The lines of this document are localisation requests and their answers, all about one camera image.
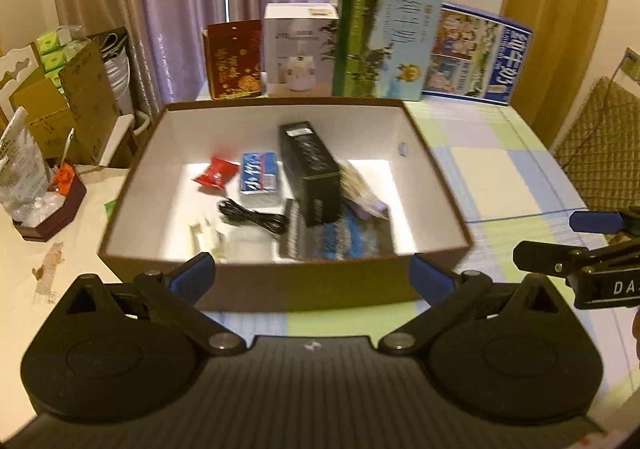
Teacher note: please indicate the red snack packet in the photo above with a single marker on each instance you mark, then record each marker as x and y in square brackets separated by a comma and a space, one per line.
[216, 172]

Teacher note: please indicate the red gift box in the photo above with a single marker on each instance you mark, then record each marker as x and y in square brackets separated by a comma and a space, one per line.
[232, 59]

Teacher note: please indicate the yellow curtain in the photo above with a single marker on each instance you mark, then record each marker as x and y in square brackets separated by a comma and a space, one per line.
[555, 4]

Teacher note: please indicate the dark red tray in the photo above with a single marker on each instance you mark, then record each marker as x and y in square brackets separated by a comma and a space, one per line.
[55, 219]

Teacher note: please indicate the white carved chair back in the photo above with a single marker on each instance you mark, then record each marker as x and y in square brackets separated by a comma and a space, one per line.
[20, 74]

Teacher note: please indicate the blue milk carton box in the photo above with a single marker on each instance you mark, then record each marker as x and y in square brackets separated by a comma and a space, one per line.
[475, 59]

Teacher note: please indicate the quilted brown chair cover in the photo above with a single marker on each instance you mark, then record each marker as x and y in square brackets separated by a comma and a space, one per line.
[600, 144]

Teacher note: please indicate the plain cardboard boxes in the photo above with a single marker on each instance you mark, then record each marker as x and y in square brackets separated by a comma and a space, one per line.
[80, 99]

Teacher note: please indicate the cream plastic holder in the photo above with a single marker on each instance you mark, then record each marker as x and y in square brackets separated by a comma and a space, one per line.
[205, 236]

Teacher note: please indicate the green milk carton box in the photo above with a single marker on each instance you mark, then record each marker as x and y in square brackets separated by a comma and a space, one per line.
[380, 39]

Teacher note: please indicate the green tissue packs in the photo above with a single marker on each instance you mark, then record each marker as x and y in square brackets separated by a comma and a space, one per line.
[55, 49]

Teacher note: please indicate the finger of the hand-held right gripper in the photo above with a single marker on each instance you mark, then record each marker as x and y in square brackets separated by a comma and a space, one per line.
[595, 221]
[545, 256]

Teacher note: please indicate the black product box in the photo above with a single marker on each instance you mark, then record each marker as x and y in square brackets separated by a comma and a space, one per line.
[310, 169]

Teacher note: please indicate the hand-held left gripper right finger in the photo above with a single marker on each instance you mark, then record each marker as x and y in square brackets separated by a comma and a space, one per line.
[430, 279]

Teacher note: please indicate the striped knitted cloth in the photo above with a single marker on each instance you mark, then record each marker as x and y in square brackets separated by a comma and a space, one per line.
[340, 236]

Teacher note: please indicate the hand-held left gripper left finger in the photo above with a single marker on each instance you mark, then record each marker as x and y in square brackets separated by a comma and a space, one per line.
[192, 274]

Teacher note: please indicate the white appliance box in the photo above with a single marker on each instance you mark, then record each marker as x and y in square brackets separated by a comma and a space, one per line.
[300, 49]

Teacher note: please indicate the brown cardboard box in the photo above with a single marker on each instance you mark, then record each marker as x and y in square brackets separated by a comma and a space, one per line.
[310, 284]

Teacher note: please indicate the striped paper bag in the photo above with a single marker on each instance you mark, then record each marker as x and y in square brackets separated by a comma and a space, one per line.
[117, 74]

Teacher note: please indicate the blue tissue packet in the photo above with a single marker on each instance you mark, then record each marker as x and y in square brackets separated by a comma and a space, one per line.
[259, 176]

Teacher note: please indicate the crinkled clear plastic bag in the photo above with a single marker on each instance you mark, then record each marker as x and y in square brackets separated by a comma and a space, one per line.
[20, 169]

